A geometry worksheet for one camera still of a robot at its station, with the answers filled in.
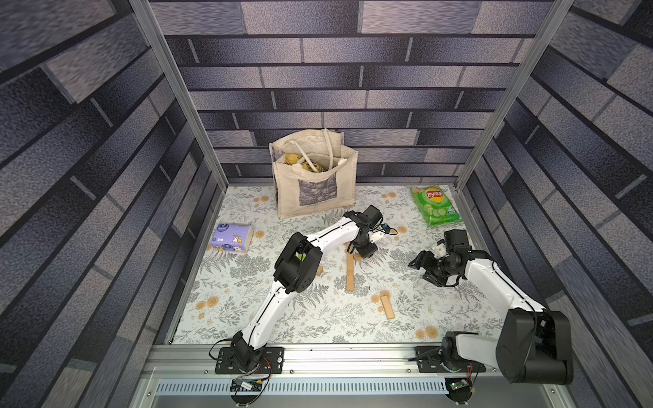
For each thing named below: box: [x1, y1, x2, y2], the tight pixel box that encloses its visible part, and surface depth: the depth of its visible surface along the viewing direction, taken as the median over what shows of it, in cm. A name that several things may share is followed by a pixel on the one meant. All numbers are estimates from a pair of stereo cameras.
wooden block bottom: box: [346, 252, 354, 285], surface depth 94 cm
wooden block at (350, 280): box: [346, 270, 355, 292], surface depth 92 cm
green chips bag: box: [409, 183, 463, 228], surface depth 106 cm
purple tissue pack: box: [210, 223, 253, 254], surface depth 97 cm
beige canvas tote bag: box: [268, 128, 358, 221], surface depth 100 cm
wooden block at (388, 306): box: [380, 294, 396, 320], surface depth 86 cm
